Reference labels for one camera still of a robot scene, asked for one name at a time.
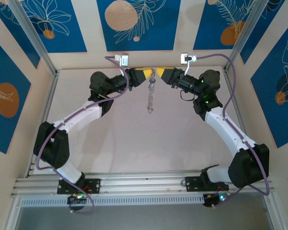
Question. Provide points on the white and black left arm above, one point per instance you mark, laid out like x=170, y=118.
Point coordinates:
x=60, y=139

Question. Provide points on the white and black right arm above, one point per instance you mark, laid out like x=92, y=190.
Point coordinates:
x=240, y=143

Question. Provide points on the black controller board with LED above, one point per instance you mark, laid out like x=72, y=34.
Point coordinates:
x=76, y=198
x=213, y=200

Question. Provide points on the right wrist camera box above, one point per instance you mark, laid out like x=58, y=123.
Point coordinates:
x=186, y=58

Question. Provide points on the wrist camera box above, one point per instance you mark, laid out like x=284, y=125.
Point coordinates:
x=123, y=60
x=186, y=58

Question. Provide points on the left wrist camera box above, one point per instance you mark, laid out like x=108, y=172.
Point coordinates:
x=123, y=60

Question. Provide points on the aluminium frame post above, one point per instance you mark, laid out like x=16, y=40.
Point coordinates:
x=247, y=31
x=31, y=33

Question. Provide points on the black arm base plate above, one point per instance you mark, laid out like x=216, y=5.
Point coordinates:
x=93, y=185
x=193, y=184

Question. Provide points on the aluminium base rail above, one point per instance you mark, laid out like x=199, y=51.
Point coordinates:
x=144, y=182

